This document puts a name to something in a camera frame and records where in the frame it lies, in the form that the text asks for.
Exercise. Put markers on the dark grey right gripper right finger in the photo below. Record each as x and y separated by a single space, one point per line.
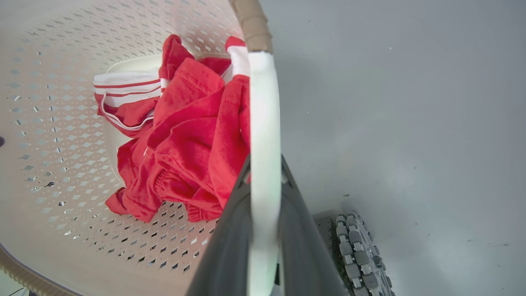
304 255

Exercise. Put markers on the red garment with white stripes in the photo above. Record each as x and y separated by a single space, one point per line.
185 135

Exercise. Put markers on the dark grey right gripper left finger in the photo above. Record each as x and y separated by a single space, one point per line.
230 250

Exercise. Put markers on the grey omni wheel with rollers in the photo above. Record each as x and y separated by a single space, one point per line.
359 255

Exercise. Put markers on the white perforated plastic laundry basket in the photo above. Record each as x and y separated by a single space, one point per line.
61 135

